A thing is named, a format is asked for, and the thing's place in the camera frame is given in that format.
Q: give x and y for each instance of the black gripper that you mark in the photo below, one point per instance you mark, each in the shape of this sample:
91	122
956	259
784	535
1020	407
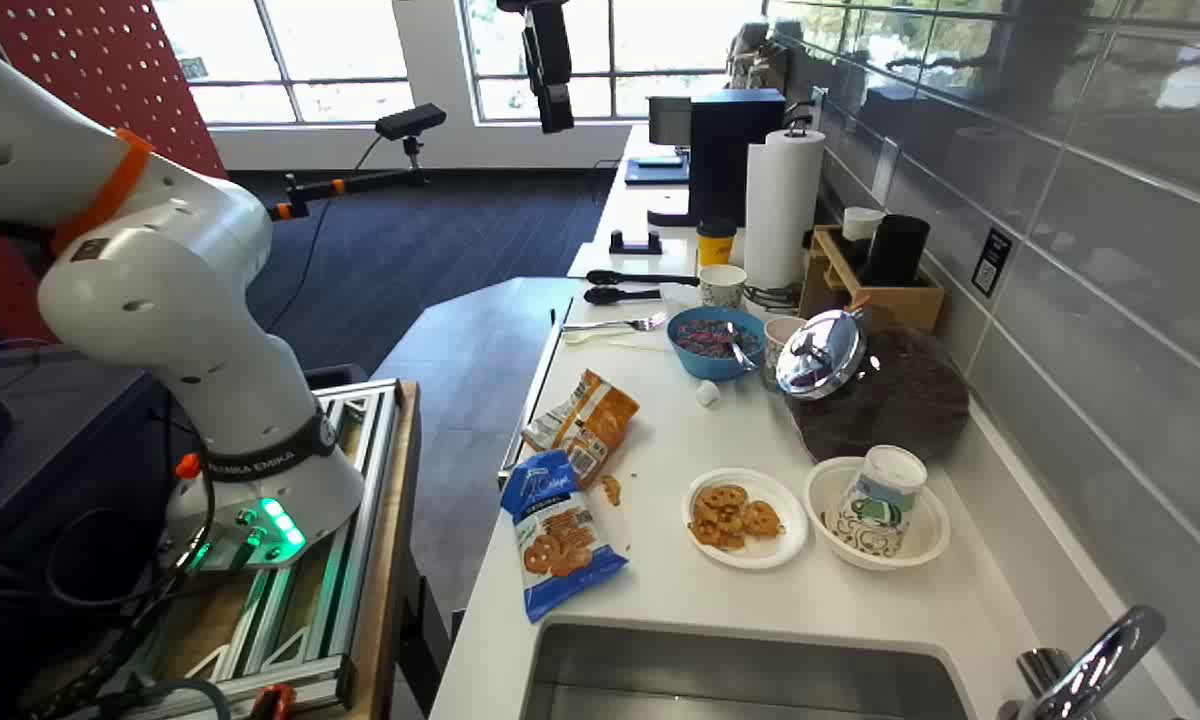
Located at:
546	45

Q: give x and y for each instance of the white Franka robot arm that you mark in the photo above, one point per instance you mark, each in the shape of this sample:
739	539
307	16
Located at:
162	283

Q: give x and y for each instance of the translucent white plastic spoon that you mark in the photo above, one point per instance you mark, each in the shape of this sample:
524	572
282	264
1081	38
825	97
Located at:
595	339

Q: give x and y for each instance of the blue bowl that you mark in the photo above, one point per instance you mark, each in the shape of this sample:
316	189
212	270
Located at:
692	361

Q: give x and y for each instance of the white bowl with snacks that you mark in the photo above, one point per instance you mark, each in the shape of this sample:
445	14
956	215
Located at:
748	552

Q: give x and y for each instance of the bright window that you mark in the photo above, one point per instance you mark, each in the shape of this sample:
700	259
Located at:
295	55
626	45

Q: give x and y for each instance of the black holder block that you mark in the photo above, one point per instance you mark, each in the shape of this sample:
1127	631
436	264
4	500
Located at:
639	244

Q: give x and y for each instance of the grey metal box appliance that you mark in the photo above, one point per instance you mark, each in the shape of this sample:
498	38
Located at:
733	145

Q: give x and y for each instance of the black tongs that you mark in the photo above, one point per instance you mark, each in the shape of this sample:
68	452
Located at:
634	279

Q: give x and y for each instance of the yellow cup with black lid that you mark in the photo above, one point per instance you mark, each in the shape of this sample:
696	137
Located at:
713	249

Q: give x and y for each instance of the black tripod stand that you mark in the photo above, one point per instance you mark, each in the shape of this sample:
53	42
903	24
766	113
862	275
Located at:
346	181

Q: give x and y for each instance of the white paper towel roll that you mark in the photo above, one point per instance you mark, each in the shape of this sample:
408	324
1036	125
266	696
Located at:
783	201

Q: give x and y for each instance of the patterned white paper cup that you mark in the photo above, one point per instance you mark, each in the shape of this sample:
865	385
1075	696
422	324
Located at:
720	287

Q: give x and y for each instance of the metal paper towel holder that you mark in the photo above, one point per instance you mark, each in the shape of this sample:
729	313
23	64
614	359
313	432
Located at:
802	113

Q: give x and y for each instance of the dark food pile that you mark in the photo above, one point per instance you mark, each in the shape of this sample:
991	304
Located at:
705	339

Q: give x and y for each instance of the small white plastic utensil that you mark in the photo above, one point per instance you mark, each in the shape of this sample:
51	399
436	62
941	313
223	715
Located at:
742	350

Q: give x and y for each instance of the orange snack bag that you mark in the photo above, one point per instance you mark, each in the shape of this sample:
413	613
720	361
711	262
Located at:
598	420

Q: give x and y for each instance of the small white creamer cup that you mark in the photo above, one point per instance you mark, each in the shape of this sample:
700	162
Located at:
705	395

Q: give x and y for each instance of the shiny metal lid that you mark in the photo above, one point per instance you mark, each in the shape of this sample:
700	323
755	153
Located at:
820	359

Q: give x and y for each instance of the tall black cup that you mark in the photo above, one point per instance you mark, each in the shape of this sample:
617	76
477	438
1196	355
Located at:
898	244

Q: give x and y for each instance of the loose pretzel piece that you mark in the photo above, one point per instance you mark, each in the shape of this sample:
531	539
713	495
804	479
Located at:
609	491

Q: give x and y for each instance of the wooden counter organizer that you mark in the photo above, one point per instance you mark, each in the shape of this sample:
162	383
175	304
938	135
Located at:
894	304

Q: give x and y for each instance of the blue snack bag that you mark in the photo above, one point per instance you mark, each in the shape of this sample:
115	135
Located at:
561	535

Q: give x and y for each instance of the pretzel pile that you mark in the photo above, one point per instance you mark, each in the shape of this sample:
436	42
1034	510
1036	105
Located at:
729	518

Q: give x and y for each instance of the brown cloth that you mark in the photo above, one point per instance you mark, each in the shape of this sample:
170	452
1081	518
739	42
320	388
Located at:
903	402

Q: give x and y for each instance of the red pegboard panel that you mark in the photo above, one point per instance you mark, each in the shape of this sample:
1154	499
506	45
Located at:
107	64

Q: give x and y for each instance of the wooden side board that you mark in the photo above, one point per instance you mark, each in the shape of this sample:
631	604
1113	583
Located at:
389	561

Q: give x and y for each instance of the white labelled yoghurt cup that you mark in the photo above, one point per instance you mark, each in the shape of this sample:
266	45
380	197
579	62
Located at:
880	499

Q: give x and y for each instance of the stainless steel sink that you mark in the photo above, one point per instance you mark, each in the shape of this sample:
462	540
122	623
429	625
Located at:
745	673

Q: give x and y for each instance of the black camera on tripod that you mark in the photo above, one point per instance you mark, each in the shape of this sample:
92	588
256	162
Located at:
408	122

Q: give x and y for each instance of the black framed wall outlet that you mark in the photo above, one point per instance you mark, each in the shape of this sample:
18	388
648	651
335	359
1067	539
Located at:
992	262

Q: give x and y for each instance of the aluminium robot stand frame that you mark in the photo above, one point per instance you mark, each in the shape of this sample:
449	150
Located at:
342	535

